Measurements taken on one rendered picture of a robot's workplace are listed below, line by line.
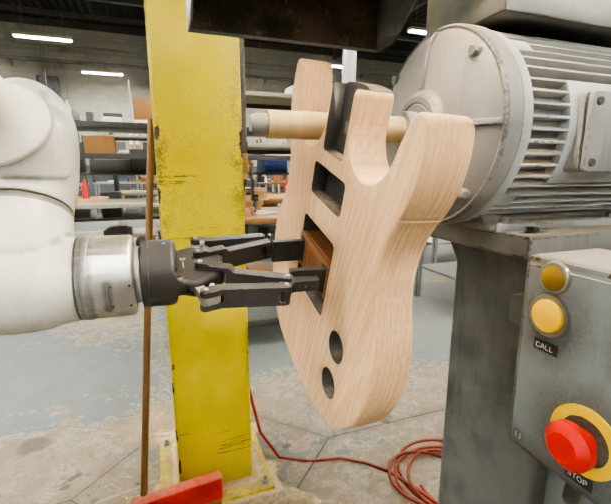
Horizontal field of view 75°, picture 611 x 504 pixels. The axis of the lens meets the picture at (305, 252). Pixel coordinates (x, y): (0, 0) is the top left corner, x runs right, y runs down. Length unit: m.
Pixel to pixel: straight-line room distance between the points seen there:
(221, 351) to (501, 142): 1.21
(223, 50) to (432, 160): 1.14
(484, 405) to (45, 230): 0.69
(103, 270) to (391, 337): 0.29
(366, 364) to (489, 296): 0.35
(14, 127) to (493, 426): 0.77
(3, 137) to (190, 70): 0.95
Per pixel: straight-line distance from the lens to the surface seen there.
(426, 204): 0.34
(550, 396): 0.44
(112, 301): 0.45
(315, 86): 0.58
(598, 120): 0.58
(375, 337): 0.39
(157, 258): 0.45
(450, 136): 0.33
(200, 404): 1.58
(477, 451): 0.83
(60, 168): 0.51
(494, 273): 0.70
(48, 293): 0.45
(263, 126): 0.47
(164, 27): 1.40
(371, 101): 0.43
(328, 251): 0.50
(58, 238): 0.47
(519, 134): 0.51
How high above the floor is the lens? 1.20
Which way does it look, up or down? 12 degrees down
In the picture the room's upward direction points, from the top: straight up
